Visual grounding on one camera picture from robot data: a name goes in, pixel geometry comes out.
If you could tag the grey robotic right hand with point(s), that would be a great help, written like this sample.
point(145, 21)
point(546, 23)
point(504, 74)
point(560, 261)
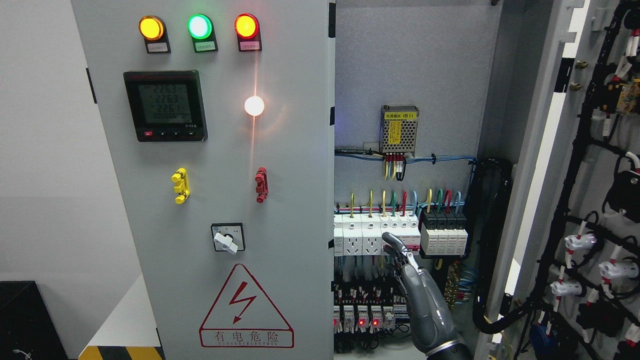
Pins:
point(431, 323)

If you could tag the grey cabinet door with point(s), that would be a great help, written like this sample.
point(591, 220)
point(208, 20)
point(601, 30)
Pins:
point(287, 236)
point(578, 282)

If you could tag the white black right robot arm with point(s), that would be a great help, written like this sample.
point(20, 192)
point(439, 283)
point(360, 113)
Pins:
point(451, 350)

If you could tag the red indicator lamp left door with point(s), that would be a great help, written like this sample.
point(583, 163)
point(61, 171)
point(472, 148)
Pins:
point(247, 28)

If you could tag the green indicator lamp left door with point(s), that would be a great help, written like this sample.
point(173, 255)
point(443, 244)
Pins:
point(202, 33)

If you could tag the yellow indicator lamp left door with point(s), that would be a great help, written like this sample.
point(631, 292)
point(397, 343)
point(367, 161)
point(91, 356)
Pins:
point(154, 33)

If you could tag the brass ground terminal bar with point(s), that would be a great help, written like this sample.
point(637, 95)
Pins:
point(452, 290)

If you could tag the relay row with red leds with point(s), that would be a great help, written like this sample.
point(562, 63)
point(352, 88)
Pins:
point(359, 319)

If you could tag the black white surge protector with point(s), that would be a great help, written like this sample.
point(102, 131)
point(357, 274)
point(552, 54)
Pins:
point(443, 235)

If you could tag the red white circuit breaker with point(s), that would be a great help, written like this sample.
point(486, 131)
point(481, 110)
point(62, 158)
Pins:
point(406, 228)

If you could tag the white double power sockets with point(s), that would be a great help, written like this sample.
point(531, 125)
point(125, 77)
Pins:
point(361, 235)

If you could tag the red electric warning sticker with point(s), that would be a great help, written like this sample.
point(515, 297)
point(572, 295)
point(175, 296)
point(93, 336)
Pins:
point(243, 315)

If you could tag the metal mesh power supply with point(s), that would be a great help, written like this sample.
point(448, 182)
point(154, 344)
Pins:
point(398, 129)

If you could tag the red terminal connector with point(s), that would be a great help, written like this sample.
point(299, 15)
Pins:
point(261, 189)

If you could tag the white glowing indicator lamp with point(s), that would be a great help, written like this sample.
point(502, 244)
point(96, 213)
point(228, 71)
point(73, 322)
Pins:
point(254, 105)

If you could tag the yellow terminal connector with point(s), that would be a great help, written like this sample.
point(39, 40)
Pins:
point(181, 185)

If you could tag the black digital power meter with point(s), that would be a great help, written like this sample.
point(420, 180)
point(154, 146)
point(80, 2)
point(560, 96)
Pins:
point(166, 106)

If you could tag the black box at left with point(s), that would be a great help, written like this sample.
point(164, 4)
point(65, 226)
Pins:
point(26, 329)

